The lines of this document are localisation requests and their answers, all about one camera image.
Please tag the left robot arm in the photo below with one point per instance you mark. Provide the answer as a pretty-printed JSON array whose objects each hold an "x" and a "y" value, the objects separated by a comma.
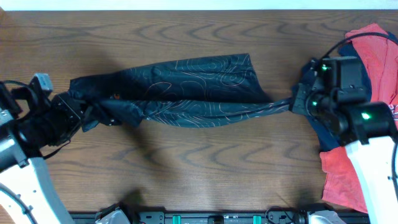
[{"x": 29, "y": 122}]

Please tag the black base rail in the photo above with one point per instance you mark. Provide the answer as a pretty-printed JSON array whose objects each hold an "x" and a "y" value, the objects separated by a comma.
[{"x": 315, "y": 213}]

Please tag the navy blue garment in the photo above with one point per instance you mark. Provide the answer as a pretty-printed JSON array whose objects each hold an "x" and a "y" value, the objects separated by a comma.
[{"x": 323, "y": 130}]

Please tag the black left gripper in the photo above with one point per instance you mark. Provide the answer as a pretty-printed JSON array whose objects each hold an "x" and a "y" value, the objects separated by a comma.
[{"x": 73, "y": 119}]

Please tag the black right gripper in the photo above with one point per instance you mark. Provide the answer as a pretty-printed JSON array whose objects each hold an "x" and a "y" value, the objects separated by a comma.
[{"x": 299, "y": 104}]

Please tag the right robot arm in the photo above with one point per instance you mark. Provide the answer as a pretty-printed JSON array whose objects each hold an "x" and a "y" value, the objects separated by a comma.
[{"x": 368, "y": 133}]

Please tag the black patterned sports jersey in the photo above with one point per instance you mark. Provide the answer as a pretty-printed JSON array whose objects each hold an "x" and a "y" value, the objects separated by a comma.
[{"x": 191, "y": 93}]

